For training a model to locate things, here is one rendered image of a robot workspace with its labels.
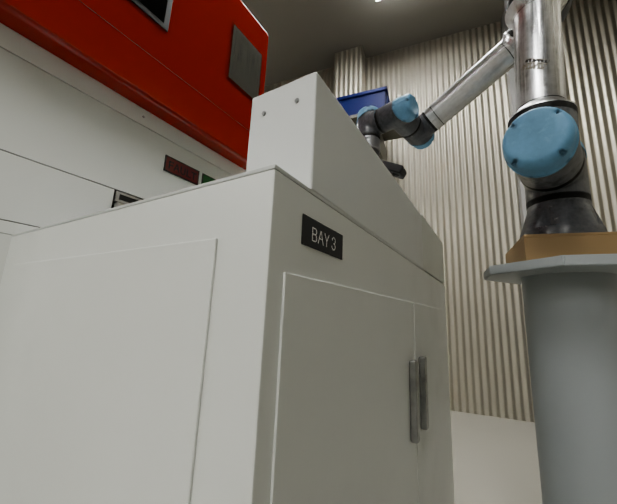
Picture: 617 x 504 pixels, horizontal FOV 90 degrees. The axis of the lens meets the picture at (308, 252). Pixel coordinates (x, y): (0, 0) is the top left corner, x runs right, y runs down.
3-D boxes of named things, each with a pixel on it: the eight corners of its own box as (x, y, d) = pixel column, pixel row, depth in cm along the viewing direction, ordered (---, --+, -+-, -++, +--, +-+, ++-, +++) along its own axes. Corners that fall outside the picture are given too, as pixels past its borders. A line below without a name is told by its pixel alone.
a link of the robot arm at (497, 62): (559, 5, 83) (407, 137, 109) (551, -28, 75) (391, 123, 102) (589, 25, 77) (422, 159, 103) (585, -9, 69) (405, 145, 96)
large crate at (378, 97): (393, 135, 289) (393, 115, 293) (387, 108, 252) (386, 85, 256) (337, 145, 310) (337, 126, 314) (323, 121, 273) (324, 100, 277)
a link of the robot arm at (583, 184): (594, 203, 70) (587, 150, 73) (588, 183, 61) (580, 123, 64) (531, 213, 79) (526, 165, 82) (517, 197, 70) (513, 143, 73)
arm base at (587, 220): (578, 251, 74) (574, 212, 76) (629, 234, 60) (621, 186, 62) (509, 250, 77) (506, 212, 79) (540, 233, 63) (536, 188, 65)
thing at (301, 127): (241, 202, 36) (251, 96, 39) (386, 270, 82) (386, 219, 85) (310, 188, 31) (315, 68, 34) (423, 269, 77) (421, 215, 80)
